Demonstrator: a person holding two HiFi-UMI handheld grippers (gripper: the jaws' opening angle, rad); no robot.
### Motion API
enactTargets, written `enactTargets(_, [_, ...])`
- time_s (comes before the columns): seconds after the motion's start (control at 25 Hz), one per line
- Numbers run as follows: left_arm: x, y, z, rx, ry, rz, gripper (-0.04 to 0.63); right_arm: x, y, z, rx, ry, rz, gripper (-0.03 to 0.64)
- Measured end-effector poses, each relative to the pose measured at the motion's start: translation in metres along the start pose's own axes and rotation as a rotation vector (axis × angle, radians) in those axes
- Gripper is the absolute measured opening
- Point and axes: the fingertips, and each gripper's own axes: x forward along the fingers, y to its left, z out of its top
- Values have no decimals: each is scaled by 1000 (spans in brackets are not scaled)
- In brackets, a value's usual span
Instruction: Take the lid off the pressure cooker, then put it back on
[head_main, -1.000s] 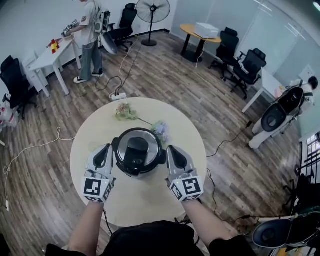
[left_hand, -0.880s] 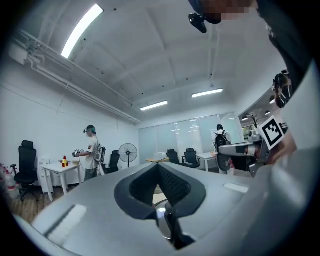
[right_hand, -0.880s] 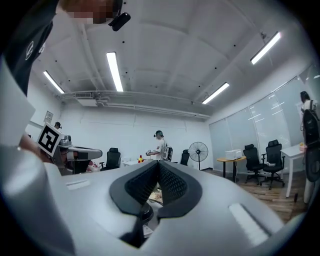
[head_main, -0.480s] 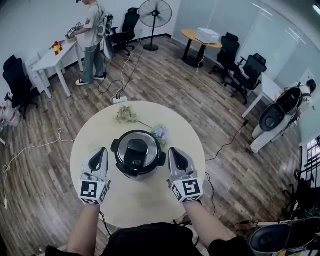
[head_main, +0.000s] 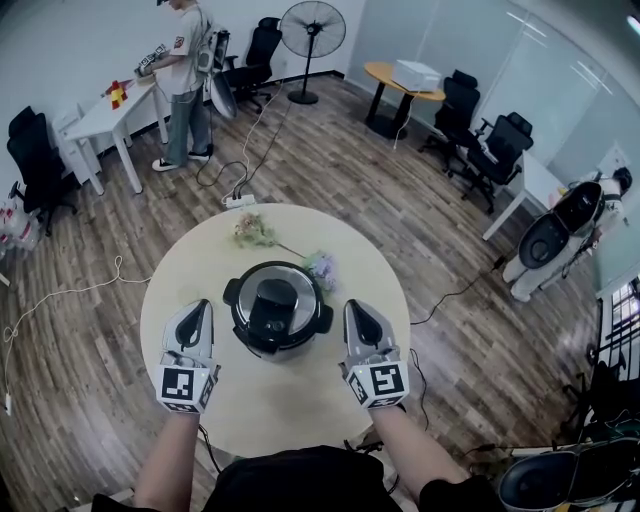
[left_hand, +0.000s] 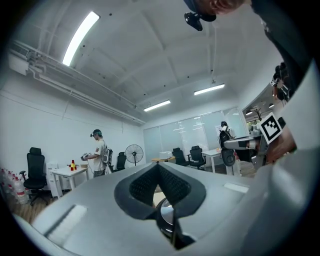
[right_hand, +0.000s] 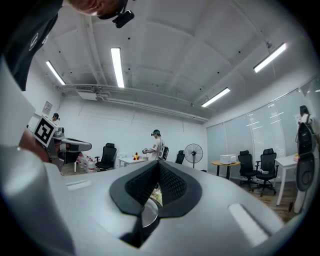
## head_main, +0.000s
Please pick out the person's black shirt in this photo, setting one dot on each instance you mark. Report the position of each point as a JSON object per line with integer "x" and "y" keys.
{"x": 300, "y": 480}

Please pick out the white desk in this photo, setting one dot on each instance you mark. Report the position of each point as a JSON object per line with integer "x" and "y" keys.
{"x": 105, "y": 122}
{"x": 537, "y": 180}

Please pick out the person's right forearm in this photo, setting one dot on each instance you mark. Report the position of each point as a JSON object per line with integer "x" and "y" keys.
{"x": 405, "y": 450}

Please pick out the round yellow table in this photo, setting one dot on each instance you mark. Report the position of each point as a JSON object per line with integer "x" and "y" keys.
{"x": 380, "y": 75}

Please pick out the open black backpack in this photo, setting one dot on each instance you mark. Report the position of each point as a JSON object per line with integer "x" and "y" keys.
{"x": 550, "y": 235}
{"x": 220, "y": 75}
{"x": 540, "y": 482}

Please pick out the white box appliance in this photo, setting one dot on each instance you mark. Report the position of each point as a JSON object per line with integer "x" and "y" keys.
{"x": 417, "y": 75}

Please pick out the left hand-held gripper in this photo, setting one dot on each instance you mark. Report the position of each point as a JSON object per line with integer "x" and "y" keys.
{"x": 177, "y": 385}

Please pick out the white drawer cabinet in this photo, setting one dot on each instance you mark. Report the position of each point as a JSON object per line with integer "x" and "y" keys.
{"x": 75, "y": 145}

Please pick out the black office chair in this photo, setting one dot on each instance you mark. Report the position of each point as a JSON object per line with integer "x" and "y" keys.
{"x": 260, "y": 55}
{"x": 455, "y": 110}
{"x": 500, "y": 150}
{"x": 35, "y": 155}

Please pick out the pink artificial flower bouquet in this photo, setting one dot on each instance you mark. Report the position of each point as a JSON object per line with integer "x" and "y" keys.
{"x": 252, "y": 232}

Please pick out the pack of water bottles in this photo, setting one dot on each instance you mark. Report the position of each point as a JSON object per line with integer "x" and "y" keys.
{"x": 20, "y": 230}

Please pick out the red yellow blocks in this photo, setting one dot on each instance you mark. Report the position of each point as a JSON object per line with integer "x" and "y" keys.
{"x": 117, "y": 95}

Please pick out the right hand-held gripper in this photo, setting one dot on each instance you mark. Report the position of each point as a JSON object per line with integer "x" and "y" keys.
{"x": 382, "y": 380}

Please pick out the person's left forearm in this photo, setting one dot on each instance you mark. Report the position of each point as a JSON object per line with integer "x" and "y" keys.
{"x": 165, "y": 460}

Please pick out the black silver pressure cooker lid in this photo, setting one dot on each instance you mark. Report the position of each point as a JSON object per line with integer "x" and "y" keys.
{"x": 272, "y": 305}

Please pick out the white power strip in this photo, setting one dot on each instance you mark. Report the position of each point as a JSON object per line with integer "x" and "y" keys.
{"x": 239, "y": 201}

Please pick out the black standing fan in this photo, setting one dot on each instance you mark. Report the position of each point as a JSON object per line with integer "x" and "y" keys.
{"x": 312, "y": 27}

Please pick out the black pressure cooker body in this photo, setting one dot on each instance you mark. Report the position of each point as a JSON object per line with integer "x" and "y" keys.
{"x": 287, "y": 352}

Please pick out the round beige table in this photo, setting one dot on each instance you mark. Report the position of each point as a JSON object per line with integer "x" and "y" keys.
{"x": 280, "y": 405}

